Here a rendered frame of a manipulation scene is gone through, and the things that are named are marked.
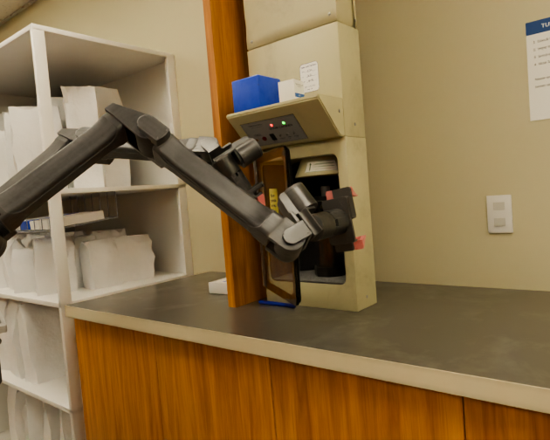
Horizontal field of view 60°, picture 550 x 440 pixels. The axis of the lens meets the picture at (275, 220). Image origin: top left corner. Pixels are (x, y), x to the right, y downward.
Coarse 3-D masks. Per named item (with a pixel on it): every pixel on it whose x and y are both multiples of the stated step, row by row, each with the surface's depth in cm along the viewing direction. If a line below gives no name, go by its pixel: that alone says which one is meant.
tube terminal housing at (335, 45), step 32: (320, 32) 128; (352, 32) 131; (256, 64) 143; (288, 64) 136; (320, 64) 129; (352, 64) 130; (352, 96) 130; (352, 128) 129; (352, 160) 129; (352, 256) 128; (320, 288) 136; (352, 288) 129
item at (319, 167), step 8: (304, 160) 140; (312, 160) 137; (320, 160) 136; (328, 160) 136; (336, 160) 137; (304, 168) 138; (312, 168) 136; (320, 168) 135; (328, 168) 135; (336, 168) 135; (296, 176) 141; (304, 176) 138; (312, 176) 151; (320, 176) 152
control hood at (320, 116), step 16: (320, 96) 118; (240, 112) 134; (256, 112) 130; (272, 112) 127; (288, 112) 125; (304, 112) 123; (320, 112) 121; (336, 112) 123; (240, 128) 138; (304, 128) 128; (320, 128) 125; (336, 128) 123; (272, 144) 138; (288, 144) 136
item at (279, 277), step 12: (264, 156) 134; (276, 156) 123; (264, 168) 136; (276, 168) 124; (288, 168) 116; (264, 180) 137; (276, 180) 125; (288, 180) 116; (264, 192) 138; (264, 252) 144; (276, 264) 132; (288, 264) 121; (276, 276) 134; (288, 276) 122; (276, 288) 135; (288, 288) 123; (288, 300) 124
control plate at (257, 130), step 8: (264, 120) 131; (272, 120) 130; (280, 120) 129; (288, 120) 128; (296, 120) 126; (248, 128) 137; (256, 128) 135; (264, 128) 134; (272, 128) 132; (280, 128) 131; (288, 128) 130; (296, 128) 129; (248, 136) 139; (256, 136) 138; (264, 136) 137; (280, 136) 134; (288, 136) 132; (296, 136) 131; (304, 136) 130; (264, 144) 139
